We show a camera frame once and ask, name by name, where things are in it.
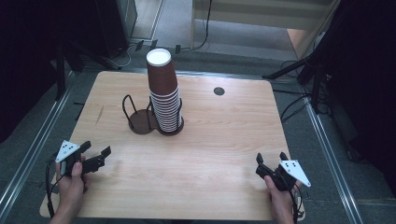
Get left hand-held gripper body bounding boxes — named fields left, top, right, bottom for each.
left=55, top=139, right=106, bottom=177

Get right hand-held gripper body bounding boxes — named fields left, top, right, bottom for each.
left=255, top=160, right=312, bottom=192

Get black wire cup holder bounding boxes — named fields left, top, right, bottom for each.
left=121, top=93, right=185, bottom=137

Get stack of brown paper cups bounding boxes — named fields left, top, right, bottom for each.
left=146, top=48, right=183, bottom=133

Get person's right hand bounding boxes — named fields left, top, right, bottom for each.
left=263, top=175, right=303, bottom=217

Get person's left hand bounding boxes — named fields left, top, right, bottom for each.
left=55, top=155, right=92, bottom=203

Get black metal stand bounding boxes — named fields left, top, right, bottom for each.
left=262, top=52, right=332, bottom=114

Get dark cabinet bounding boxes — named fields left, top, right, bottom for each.
left=94, top=0, right=138, bottom=59

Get white shelf unit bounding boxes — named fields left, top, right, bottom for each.
left=189, top=0, right=341, bottom=61

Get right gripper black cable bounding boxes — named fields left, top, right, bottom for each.
left=278, top=172, right=306, bottom=224

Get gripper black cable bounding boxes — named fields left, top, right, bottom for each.
left=278, top=172, right=306, bottom=224
left=45, top=154, right=67, bottom=219

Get metal floor rail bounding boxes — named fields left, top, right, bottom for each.
left=0, top=70, right=77, bottom=213
left=304, top=96, right=364, bottom=224

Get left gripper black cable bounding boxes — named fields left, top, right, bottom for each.
left=45, top=154, right=67, bottom=219

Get black floor cables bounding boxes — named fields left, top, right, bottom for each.
left=273, top=89, right=313, bottom=123

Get white floor cable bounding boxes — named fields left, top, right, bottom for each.
left=113, top=42, right=138, bottom=69

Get black hanging cable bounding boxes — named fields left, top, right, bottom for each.
left=179, top=0, right=214, bottom=52

